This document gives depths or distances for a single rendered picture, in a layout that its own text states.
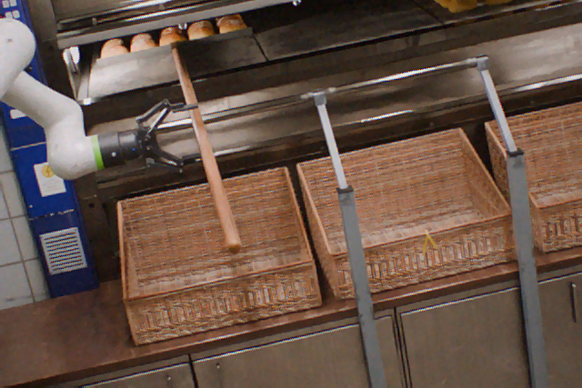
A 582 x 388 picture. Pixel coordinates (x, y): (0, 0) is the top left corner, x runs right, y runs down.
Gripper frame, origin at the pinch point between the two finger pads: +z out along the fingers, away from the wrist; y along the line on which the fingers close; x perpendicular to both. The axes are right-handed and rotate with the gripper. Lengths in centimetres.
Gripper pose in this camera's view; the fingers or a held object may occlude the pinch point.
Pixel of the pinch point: (198, 130)
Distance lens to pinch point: 295.1
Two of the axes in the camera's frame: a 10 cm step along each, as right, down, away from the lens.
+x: 1.6, 3.2, -9.3
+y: 1.7, 9.2, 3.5
